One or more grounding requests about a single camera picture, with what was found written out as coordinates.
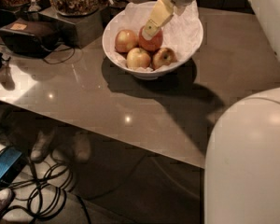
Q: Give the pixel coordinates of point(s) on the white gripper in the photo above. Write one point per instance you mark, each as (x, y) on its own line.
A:
(162, 11)

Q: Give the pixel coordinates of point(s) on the red apple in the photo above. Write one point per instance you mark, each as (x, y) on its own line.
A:
(153, 44)

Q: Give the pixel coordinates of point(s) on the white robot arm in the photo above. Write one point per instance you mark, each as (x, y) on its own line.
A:
(242, 163)

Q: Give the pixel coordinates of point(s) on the white bowl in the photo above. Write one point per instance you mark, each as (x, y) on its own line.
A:
(152, 73)

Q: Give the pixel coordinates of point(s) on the right yellow-red apple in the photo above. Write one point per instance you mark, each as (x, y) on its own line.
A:
(163, 57)

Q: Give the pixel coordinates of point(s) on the yellow-red apple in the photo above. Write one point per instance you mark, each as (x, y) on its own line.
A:
(126, 40)
(163, 57)

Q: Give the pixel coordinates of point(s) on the left yellow-red apple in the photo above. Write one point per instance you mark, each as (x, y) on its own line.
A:
(126, 40)

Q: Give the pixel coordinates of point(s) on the front yellow apple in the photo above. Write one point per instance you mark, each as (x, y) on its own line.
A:
(138, 58)

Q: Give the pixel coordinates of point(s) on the white paper liner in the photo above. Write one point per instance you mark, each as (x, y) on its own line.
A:
(183, 31)

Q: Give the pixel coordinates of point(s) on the grey metal box stand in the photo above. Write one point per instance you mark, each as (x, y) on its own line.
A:
(75, 31)

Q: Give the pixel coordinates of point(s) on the metal scoop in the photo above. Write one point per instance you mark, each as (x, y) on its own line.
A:
(34, 6)

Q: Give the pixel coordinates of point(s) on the black device with label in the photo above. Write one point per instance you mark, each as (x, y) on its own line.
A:
(30, 38)

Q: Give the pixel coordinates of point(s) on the grey shoe right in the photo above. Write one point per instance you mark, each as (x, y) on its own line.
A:
(81, 147)

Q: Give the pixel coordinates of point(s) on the grey shoe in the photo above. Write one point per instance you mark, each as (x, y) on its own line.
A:
(41, 146)
(81, 147)

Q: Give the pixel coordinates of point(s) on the grey shoe left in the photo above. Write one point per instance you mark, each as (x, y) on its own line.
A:
(41, 146)

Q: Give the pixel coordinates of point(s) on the blue box on floor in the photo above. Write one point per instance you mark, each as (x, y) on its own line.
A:
(10, 165)

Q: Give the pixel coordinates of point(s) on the white shoe bottom left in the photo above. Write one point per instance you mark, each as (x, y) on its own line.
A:
(5, 198)

